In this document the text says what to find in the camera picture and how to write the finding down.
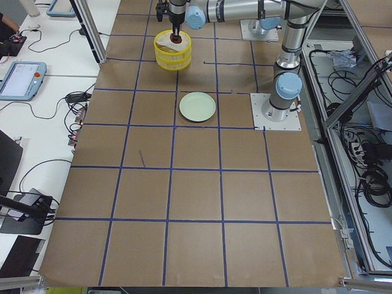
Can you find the crumpled white paper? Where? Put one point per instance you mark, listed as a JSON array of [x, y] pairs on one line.
[[342, 58]]

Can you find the white mesh steamer cloth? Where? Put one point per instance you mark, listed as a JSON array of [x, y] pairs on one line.
[[163, 42]]

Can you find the black laptop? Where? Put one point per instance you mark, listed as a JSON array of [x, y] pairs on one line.
[[10, 156]]

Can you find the black power adapter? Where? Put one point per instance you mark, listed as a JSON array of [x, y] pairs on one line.
[[77, 97]]

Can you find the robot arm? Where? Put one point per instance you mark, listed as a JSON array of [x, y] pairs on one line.
[[261, 17]]

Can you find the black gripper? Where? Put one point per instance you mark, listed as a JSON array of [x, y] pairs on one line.
[[177, 16]]

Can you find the brown bun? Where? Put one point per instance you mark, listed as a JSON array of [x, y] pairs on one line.
[[177, 39]]

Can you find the aluminium frame post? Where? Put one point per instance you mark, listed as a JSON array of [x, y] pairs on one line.
[[88, 25]]

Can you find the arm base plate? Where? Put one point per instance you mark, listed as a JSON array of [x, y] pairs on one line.
[[266, 117]]

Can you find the yellow steamer layer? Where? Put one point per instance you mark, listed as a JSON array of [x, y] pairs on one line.
[[173, 64], [176, 55]]

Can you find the light green plate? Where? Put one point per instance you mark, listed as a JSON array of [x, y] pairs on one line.
[[197, 106]]

